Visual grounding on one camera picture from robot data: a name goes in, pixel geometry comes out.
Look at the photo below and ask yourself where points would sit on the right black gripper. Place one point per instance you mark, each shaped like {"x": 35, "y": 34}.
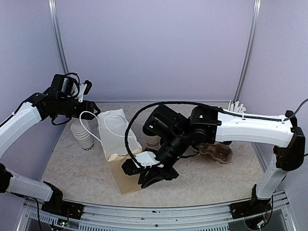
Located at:
{"x": 156, "y": 174}

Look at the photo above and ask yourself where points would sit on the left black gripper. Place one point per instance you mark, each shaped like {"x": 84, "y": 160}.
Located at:
{"x": 86, "y": 112}

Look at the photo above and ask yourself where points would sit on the white paper coffee cup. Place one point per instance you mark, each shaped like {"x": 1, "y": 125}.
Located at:
{"x": 152, "y": 142}

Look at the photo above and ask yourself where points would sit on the brown paper bag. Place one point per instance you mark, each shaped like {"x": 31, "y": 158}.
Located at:
{"x": 111, "y": 129}

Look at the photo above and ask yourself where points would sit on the cardboard cup carrier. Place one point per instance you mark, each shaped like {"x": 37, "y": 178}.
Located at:
{"x": 218, "y": 151}

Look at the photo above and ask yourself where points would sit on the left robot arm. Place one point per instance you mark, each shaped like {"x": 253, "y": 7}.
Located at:
{"x": 19, "y": 122}

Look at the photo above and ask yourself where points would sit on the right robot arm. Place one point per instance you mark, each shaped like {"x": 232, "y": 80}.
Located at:
{"x": 280, "y": 131}

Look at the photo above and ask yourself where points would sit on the white paper cup stack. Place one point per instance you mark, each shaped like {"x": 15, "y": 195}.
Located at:
{"x": 81, "y": 134}

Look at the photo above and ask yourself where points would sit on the black cup of straws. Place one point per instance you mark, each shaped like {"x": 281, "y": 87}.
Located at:
{"x": 236, "y": 106}

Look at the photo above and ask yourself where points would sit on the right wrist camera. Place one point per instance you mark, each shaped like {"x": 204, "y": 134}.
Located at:
{"x": 147, "y": 159}

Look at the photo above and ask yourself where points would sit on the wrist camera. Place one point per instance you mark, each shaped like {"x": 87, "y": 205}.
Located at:
{"x": 84, "y": 89}
{"x": 147, "y": 159}

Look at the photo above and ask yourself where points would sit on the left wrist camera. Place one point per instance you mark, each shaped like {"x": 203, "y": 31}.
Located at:
{"x": 84, "y": 89}

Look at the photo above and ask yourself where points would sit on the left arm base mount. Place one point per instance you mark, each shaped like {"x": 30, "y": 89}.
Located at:
{"x": 56, "y": 205}

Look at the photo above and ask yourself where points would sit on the left aluminium frame post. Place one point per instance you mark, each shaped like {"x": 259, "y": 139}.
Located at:
{"x": 57, "y": 33}

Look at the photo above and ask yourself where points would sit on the aluminium frame post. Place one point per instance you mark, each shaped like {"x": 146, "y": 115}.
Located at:
{"x": 249, "y": 49}
{"x": 57, "y": 33}

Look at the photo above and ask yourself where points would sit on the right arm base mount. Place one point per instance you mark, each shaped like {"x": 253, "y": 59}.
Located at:
{"x": 250, "y": 207}

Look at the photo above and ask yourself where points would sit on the right aluminium frame post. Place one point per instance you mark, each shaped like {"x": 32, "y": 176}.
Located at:
{"x": 249, "y": 49}

